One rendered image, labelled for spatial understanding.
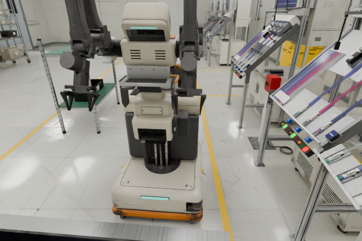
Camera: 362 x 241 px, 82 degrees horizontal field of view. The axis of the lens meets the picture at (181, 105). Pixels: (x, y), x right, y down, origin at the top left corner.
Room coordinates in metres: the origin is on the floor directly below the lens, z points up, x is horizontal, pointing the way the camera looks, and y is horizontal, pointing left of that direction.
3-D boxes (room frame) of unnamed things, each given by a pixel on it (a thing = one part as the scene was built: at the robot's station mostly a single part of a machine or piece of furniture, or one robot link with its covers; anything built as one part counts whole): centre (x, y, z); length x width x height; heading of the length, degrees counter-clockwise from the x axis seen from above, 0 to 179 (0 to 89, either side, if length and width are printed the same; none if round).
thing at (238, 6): (5.93, -1.37, 0.95); 1.36 x 0.82 x 1.90; 90
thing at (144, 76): (1.01, 0.17, 0.99); 0.28 x 0.16 x 0.22; 85
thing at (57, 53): (2.59, 1.21, 0.55); 0.91 x 0.46 x 1.10; 0
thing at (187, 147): (1.39, 0.14, 0.59); 0.55 x 0.34 x 0.83; 85
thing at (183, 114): (1.13, 0.10, 0.68); 0.28 x 0.27 x 0.25; 85
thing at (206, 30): (7.38, -1.37, 0.95); 1.37 x 0.82 x 1.90; 90
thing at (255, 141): (1.95, -0.90, 0.39); 0.24 x 0.24 x 0.78; 0
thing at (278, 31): (2.66, -1.19, 0.66); 1.01 x 0.73 x 1.31; 90
